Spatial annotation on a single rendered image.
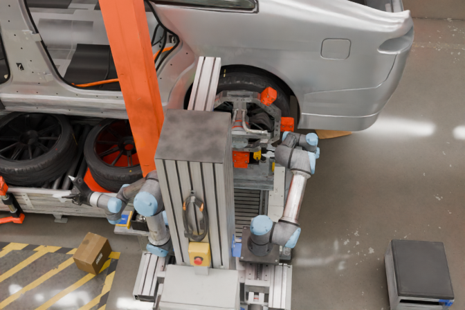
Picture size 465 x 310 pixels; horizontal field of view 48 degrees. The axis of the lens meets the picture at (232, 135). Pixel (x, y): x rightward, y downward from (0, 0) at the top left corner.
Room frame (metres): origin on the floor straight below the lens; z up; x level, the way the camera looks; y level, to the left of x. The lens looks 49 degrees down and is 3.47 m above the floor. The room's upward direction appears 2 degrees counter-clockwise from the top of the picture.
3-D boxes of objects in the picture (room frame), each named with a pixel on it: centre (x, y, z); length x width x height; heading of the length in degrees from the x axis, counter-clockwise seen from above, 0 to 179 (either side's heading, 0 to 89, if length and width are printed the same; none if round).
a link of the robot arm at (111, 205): (1.53, 0.65, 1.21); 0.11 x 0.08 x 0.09; 68
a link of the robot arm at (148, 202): (1.43, 0.40, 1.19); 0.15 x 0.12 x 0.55; 158
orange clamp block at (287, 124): (2.37, -0.37, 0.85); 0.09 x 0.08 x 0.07; 83
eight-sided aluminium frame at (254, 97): (2.40, -0.06, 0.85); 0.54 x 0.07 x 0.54; 83
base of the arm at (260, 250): (1.49, -0.14, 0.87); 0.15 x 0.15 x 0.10
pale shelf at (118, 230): (1.89, 0.59, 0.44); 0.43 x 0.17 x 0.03; 83
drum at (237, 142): (2.33, -0.05, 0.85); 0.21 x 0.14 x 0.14; 173
